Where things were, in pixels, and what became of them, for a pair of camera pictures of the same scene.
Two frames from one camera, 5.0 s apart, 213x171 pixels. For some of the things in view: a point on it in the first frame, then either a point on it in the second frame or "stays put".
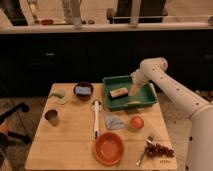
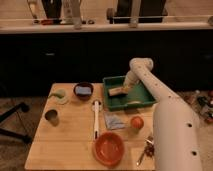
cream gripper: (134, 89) -> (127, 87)
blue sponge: (83, 90) stays put
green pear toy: (60, 94) stays put
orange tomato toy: (137, 123) stays put
